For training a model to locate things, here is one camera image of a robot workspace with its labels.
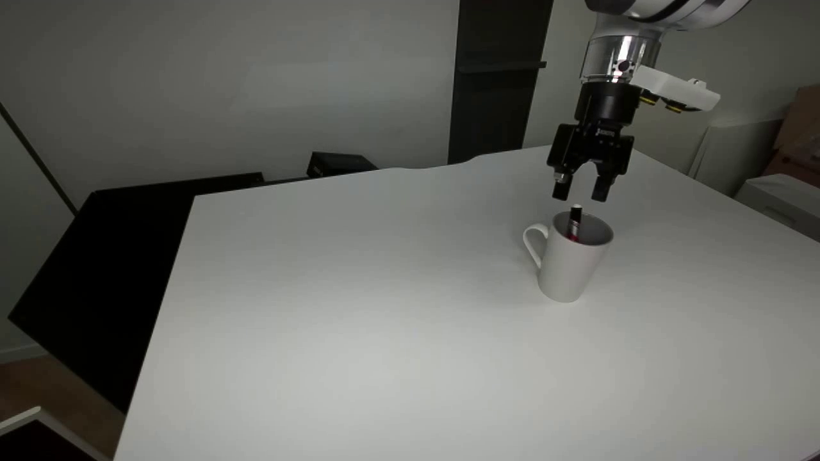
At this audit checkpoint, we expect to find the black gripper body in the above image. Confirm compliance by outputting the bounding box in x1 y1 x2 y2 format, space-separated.
545 78 644 178

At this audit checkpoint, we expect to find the white ceramic mug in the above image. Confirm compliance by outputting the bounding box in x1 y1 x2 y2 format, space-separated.
521 210 617 305

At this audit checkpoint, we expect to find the black pillar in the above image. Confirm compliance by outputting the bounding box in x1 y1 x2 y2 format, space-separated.
445 0 557 165

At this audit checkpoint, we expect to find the white cabinet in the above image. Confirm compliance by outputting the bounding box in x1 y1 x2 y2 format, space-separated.
689 113 785 198

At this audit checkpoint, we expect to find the white box appliance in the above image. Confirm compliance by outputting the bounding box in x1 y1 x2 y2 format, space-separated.
731 172 820 242

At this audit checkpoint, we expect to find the brown cardboard box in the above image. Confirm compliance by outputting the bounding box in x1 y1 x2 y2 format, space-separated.
763 82 820 187

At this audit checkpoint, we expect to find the small black box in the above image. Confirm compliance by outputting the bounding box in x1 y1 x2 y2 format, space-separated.
306 149 380 182

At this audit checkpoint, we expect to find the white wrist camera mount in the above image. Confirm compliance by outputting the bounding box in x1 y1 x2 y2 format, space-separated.
629 64 722 114

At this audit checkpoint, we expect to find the white frame bar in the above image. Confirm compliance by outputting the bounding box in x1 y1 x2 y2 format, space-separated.
0 402 107 461

